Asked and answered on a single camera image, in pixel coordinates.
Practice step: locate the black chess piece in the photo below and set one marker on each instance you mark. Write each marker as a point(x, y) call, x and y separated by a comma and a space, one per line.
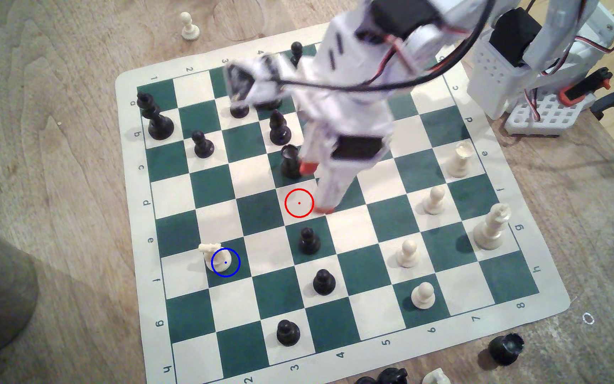
point(392, 377)
point(365, 381)

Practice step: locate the black chess pawn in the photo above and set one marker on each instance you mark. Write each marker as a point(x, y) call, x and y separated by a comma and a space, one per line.
point(239, 111)
point(288, 334)
point(309, 242)
point(324, 283)
point(297, 50)
point(203, 146)

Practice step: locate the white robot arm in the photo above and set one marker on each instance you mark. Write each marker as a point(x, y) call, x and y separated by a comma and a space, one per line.
point(557, 26)

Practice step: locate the black chess king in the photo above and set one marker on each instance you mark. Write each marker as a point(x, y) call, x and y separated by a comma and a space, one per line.
point(159, 125)

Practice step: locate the white chess pawn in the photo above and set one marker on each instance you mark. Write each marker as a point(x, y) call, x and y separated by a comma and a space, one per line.
point(423, 297)
point(190, 29)
point(435, 202)
point(408, 256)

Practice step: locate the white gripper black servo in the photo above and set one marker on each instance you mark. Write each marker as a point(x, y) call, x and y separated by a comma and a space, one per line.
point(356, 149)

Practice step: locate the white chess king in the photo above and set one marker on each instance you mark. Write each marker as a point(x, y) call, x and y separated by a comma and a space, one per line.
point(489, 232)

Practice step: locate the black and orange clamp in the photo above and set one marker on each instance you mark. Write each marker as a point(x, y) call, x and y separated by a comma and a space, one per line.
point(600, 80)

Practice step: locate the green and white chessboard mat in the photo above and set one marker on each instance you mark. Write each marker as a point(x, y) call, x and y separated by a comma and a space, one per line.
point(381, 234)

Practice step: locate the white chess piece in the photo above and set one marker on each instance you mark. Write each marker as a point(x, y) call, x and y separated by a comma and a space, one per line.
point(436, 378)

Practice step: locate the black chess rook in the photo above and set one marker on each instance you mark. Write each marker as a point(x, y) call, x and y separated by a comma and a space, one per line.
point(290, 165)
point(505, 349)

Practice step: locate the white chess knight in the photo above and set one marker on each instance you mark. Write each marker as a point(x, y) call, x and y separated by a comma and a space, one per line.
point(221, 265)

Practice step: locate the black chess bishop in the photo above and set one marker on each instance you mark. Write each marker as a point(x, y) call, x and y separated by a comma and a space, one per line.
point(271, 105)
point(280, 132)

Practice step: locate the white chess bishop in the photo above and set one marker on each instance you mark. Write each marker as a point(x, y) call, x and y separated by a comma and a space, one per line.
point(460, 162)

